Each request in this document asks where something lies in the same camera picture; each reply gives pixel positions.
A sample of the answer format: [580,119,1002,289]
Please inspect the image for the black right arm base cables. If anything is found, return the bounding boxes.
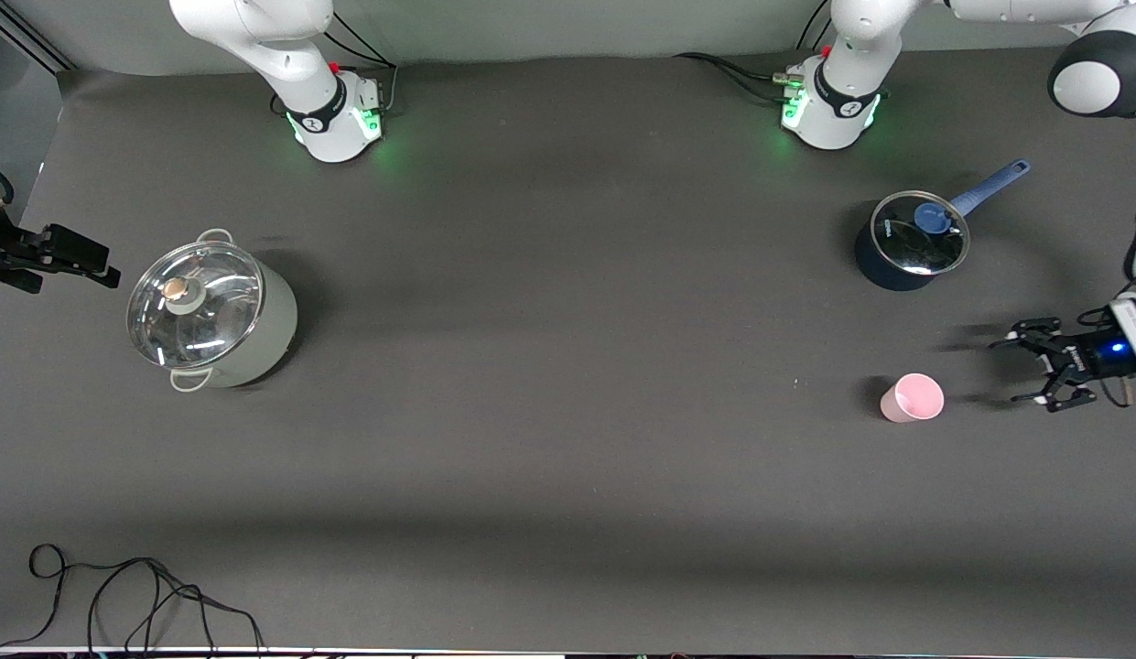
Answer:
[273,9,400,118]

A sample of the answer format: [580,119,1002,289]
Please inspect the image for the grey stock pot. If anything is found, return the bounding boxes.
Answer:
[126,229,299,393]

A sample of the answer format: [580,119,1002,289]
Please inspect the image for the black metal rail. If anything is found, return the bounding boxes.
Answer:
[0,0,79,74]

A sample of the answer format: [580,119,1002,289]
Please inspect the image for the black left arm base cables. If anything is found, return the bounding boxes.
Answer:
[675,16,838,103]

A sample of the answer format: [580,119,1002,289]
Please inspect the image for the dark grey table mat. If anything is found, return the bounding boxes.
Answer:
[0,37,1136,655]

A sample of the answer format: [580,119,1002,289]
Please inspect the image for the glass lid wooden knob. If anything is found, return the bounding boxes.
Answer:
[126,243,265,369]

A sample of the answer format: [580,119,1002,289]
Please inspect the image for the pink cup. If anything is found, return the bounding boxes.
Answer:
[880,373,946,424]

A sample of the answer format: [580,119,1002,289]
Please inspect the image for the loose thin black cable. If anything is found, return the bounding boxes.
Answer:
[0,544,266,655]

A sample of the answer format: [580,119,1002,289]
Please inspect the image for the black arm base cables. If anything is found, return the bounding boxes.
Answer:
[273,9,400,118]
[675,16,838,103]

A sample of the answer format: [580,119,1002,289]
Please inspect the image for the glass lid blue knob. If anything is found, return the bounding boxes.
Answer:
[871,190,971,277]

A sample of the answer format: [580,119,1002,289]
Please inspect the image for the dark blue saucepan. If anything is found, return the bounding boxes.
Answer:
[854,160,1033,292]

